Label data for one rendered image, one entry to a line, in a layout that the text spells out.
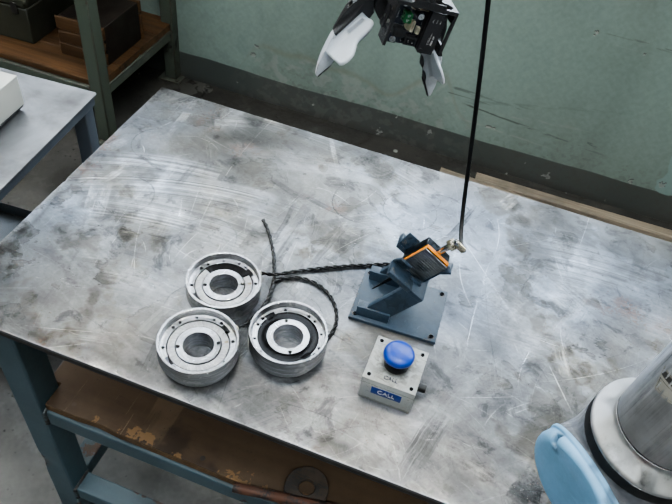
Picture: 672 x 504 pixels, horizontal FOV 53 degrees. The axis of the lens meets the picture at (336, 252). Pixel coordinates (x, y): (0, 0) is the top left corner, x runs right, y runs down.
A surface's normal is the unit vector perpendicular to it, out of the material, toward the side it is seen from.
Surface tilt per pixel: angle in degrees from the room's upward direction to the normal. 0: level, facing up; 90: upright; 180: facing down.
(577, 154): 90
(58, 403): 0
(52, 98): 0
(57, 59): 0
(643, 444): 91
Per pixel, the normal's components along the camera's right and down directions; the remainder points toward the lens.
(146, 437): 0.11, -0.69
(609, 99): -0.34, 0.65
